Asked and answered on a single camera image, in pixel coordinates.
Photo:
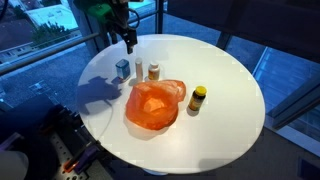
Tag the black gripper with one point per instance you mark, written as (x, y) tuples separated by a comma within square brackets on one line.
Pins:
[(124, 20)]

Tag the blue mentos container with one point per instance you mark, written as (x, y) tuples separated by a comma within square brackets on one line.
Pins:
[(123, 70)]

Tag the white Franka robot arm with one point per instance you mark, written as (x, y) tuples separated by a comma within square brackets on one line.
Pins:
[(11, 165)]

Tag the orange plastic bag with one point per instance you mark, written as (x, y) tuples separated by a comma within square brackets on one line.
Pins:
[(155, 105)]

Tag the tall white bottle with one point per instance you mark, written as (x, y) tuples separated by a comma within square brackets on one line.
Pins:
[(139, 70)]

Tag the short white bottle orange label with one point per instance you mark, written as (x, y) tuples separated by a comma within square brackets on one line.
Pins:
[(154, 71)]

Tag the amber bottle yellow cap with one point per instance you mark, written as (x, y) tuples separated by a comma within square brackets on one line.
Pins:
[(197, 99)]

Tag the grey metal window handrail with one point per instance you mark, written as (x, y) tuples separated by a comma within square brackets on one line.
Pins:
[(40, 55)]

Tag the purple clamp orange trigger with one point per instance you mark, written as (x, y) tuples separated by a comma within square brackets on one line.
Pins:
[(83, 156)]

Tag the white round table base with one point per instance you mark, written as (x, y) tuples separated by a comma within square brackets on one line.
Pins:
[(155, 172)]

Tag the perforated metal mounting board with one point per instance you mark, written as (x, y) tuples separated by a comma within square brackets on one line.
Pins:
[(65, 156)]

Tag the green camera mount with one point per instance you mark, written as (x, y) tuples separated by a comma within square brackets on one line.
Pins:
[(100, 11)]

